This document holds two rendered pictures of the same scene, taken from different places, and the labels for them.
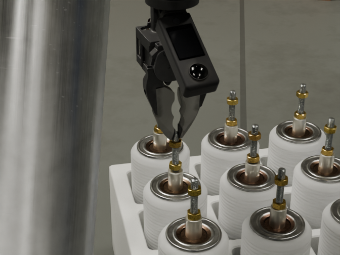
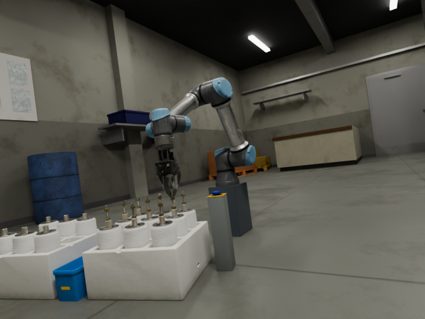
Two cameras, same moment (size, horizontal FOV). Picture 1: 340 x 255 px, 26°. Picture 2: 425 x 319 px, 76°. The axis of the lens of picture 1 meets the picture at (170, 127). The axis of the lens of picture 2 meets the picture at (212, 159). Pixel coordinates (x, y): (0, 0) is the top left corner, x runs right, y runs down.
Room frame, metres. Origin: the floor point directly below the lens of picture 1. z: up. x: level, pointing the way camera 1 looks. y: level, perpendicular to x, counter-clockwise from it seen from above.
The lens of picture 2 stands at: (1.85, 0.68, 0.46)
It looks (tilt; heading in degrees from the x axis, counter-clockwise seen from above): 0 degrees down; 207
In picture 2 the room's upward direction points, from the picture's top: 8 degrees counter-clockwise
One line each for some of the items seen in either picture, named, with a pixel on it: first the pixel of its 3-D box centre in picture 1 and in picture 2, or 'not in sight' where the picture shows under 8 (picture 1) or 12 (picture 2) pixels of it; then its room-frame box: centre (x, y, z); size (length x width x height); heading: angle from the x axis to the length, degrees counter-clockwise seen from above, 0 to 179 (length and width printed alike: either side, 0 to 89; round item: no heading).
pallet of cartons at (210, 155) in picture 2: not in sight; (231, 162); (-4.56, -2.04, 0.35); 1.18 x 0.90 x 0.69; 174
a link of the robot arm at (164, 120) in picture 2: not in sight; (162, 122); (0.92, 0.00, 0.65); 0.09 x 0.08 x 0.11; 171
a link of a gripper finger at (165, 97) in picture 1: (158, 105); (174, 185); (0.92, 0.02, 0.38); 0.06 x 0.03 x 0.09; 20
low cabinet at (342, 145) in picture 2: not in sight; (320, 149); (-5.61, -0.03, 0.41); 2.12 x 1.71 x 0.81; 175
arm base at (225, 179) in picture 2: not in sight; (226, 176); (0.28, -0.04, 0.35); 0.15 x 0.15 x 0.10
